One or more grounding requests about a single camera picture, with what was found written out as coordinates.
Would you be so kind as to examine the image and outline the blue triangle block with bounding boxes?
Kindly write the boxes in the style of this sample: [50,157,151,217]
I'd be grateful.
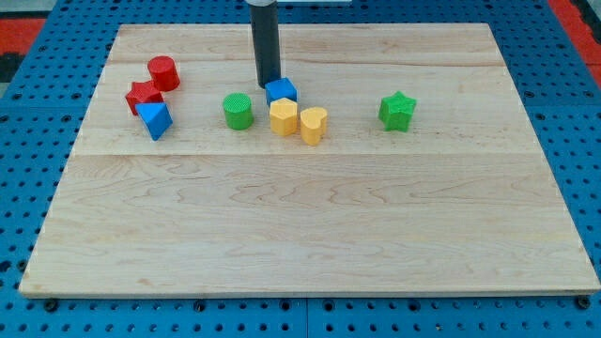
[135,102,173,141]

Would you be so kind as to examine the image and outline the yellow hexagon block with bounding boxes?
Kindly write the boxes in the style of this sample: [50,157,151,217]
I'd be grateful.
[270,98,298,136]

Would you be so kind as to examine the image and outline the red star block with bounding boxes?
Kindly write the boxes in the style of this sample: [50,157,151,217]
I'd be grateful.
[125,80,163,115]

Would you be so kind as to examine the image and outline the blue cube block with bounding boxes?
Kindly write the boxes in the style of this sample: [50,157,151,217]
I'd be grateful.
[265,77,298,105]

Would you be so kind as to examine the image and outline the green cylinder block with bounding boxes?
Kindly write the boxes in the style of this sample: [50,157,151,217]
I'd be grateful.
[223,92,254,131]

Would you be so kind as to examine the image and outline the green star block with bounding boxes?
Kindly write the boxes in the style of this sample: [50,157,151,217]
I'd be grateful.
[378,91,417,132]

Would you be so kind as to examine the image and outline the red cylinder block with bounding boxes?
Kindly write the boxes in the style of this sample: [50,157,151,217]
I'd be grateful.
[146,55,180,92]

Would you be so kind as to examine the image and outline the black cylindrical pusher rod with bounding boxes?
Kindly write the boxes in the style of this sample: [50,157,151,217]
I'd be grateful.
[248,0,281,88]

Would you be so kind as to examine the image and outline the wooden board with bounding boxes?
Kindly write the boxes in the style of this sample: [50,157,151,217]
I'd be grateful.
[20,23,600,299]

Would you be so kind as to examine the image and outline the yellow heart block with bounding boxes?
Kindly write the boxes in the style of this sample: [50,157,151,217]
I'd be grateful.
[300,107,328,146]

